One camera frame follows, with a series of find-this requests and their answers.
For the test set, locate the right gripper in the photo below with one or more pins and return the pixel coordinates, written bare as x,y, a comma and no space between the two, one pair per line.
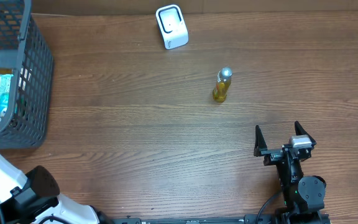
273,155

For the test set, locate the yellow drink bottle silver cap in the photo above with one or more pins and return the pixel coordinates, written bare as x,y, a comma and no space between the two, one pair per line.
223,83

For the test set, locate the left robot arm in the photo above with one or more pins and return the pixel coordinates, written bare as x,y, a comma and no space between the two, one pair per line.
35,197

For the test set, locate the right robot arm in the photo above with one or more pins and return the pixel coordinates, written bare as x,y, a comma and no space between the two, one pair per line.
303,195

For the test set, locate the white barcode scanner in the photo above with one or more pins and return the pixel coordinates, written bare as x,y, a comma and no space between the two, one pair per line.
172,26

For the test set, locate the dark grey plastic basket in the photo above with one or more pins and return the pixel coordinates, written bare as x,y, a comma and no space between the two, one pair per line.
25,52

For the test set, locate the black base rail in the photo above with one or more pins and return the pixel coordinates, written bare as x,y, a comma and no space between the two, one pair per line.
247,219

